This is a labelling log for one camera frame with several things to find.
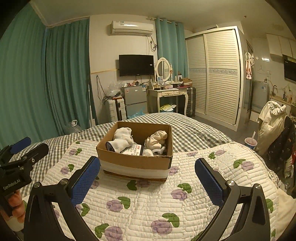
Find white mop pole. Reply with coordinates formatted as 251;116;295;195
88;75;96;127

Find white jacket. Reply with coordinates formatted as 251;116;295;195
257;101;287;156

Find person's left hand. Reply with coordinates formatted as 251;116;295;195
9;192;26;223

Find cardboard box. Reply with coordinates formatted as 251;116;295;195
96;121;174;182

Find wide teal curtain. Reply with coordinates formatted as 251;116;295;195
0;5;48;149

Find narrow blue curtain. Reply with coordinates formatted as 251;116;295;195
155;17;189;79

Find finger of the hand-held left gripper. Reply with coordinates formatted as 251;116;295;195
22;143;49;166
0;137;31;161

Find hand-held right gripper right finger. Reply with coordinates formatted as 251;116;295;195
195;158;271;241

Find silver suitcase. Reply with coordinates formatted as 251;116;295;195
185;87;196;117

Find drink cup with straw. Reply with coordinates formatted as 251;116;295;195
245;131;258;150

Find teal window curtain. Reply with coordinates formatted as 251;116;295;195
45;19;90;136

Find black chair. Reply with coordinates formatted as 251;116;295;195
266;116;296;179

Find white sock blue trim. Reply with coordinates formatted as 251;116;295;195
106;138;134;153

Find oval vanity mirror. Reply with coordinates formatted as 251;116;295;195
155;57;173;82

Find hanging cables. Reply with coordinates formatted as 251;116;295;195
96;75;105;102

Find clear plastic bag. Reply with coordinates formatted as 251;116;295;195
106;81;122;98

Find white wall cabinets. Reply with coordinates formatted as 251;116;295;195
266;34;296;58

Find yellow bag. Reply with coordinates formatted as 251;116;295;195
160;103;177;113

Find blue plastic bag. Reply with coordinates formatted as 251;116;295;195
127;110;146;119

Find white ruffled sock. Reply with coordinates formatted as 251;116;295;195
143;146;166;156

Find blue white tissue packet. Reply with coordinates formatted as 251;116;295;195
120;144;142;156

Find white slatted wardrobe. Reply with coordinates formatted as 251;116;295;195
185;26;244;131

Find hanging pink clothes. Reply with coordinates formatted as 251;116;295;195
245;52;255;79

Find cream dressing table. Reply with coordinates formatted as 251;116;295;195
148;88;188;114

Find grey appliance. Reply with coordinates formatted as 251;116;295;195
251;80;270;113

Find white air conditioner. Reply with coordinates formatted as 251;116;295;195
110;21;154;36

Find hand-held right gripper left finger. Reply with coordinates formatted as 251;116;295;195
24;156;101;241

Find floral quilted blanket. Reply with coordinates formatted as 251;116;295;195
23;139;285;241

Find black range hood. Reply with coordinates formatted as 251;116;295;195
283;56;296;82

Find cream ruffled sock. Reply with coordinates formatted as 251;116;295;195
144;130;168;151

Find black television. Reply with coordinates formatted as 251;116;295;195
119;55;154;77

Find grey mini fridge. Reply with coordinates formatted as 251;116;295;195
121;85;148;120

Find kitchen counter with bottles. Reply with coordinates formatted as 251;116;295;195
269;86;296;109

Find white suitcase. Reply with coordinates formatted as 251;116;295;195
105;97;127;123

